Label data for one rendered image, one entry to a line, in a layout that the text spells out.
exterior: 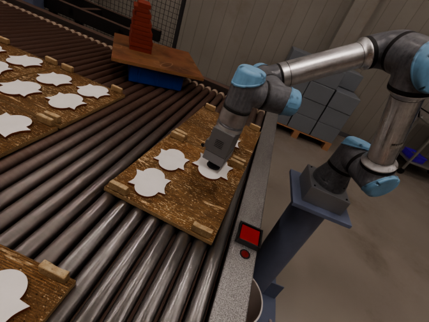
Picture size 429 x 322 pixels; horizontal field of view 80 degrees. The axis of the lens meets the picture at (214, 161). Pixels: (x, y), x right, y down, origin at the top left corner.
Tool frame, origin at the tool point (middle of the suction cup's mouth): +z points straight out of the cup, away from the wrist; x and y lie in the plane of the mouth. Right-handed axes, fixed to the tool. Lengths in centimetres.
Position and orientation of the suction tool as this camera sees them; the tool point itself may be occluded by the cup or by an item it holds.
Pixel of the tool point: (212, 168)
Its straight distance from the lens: 78.8
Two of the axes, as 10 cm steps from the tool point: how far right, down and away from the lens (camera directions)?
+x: 8.6, 4.7, -1.7
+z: -3.1, 7.8, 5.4
